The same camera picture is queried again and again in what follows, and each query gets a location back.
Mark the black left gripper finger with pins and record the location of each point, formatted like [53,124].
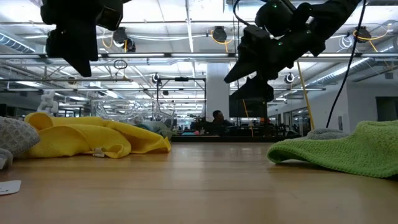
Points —
[81,67]

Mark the grey waffle-weave towel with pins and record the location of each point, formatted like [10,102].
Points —
[15,133]

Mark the person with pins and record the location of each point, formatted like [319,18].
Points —
[219,119]

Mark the pale green teal-edged towel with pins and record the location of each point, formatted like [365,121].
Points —
[161,127]

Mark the black metal table frame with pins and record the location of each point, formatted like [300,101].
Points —
[233,138]

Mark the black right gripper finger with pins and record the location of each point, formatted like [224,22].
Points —
[241,71]
[253,90]

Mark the white robot figure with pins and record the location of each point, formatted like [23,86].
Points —
[48,102]

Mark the bright green microfiber towel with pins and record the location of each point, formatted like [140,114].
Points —
[348,149]

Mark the clear plastic bin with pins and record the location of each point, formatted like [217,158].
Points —
[124,110]

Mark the yellow microfiber towel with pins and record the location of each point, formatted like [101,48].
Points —
[87,137]

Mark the white pillar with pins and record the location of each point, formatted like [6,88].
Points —
[217,87]

